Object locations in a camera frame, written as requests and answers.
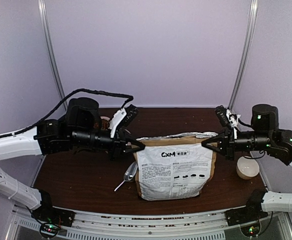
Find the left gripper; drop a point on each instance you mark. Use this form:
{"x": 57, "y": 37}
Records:
{"x": 118, "y": 146}

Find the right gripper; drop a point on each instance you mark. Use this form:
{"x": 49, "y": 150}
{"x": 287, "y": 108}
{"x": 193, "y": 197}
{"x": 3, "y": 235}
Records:
{"x": 230, "y": 144}

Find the metal scoop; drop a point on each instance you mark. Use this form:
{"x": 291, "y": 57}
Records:
{"x": 129, "y": 174}

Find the pet food bag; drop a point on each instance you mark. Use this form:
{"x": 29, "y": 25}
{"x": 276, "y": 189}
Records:
{"x": 174, "y": 167}

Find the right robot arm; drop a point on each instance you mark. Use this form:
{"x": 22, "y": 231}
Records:
{"x": 265, "y": 136}

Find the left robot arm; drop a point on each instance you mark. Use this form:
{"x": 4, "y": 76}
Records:
{"x": 80, "y": 127}

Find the brown pet food kibble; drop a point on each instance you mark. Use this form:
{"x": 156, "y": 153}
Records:
{"x": 104, "y": 124}

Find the pink double pet feeder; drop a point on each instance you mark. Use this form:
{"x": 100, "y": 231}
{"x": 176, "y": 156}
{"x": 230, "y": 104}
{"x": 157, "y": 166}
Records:
{"x": 112, "y": 127}

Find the beige ceramic bowl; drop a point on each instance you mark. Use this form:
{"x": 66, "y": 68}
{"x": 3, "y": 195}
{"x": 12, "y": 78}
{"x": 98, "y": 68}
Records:
{"x": 247, "y": 168}

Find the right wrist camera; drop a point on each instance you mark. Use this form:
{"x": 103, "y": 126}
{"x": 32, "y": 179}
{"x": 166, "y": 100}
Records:
{"x": 221, "y": 112}

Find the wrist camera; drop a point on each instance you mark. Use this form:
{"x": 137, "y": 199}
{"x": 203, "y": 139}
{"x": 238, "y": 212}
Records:
{"x": 131, "y": 113}
{"x": 221, "y": 112}

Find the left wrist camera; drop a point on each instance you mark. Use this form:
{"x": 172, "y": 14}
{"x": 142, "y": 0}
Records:
{"x": 131, "y": 113}

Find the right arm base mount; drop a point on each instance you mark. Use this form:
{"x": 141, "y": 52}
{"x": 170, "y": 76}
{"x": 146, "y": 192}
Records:
{"x": 248, "y": 216}

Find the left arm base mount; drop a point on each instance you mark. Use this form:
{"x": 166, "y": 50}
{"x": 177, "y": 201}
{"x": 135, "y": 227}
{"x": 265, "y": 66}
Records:
{"x": 51, "y": 219}

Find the right aluminium frame post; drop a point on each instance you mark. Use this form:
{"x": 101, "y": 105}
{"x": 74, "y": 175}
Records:
{"x": 251, "y": 23}

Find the aluminium frame post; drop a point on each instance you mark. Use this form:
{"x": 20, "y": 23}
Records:
{"x": 251, "y": 23}
{"x": 49, "y": 44}

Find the left aluminium frame post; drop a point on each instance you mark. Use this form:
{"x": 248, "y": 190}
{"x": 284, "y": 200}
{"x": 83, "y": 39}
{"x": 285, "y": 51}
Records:
{"x": 49, "y": 44}

